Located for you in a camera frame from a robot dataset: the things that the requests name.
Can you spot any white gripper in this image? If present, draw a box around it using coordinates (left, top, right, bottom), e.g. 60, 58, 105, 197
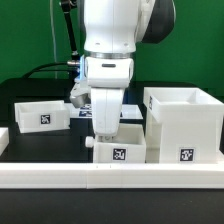
91, 88, 124, 142

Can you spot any black cable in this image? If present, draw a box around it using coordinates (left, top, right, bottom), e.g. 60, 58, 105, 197
22, 61, 81, 80

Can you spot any white drawer box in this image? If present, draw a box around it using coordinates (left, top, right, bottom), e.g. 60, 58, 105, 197
85, 123, 146, 163
14, 100, 70, 133

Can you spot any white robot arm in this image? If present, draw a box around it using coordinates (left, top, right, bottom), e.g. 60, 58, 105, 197
78, 0, 176, 138

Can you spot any white marker sheet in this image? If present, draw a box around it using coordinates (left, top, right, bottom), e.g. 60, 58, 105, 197
65, 103, 143, 120

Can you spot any white fence rail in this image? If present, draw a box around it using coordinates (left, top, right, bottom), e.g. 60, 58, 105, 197
0, 163, 224, 189
0, 128, 9, 156

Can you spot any white left fence rail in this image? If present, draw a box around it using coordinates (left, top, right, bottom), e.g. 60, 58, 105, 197
0, 128, 9, 156

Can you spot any white drawer cabinet frame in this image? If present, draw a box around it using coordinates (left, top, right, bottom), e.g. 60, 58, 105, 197
143, 87, 224, 164

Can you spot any white front fence rail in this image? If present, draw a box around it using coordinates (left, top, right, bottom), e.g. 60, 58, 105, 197
0, 163, 224, 189

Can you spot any white front drawer box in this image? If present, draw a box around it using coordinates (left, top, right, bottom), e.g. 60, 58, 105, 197
85, 123, 146, 163

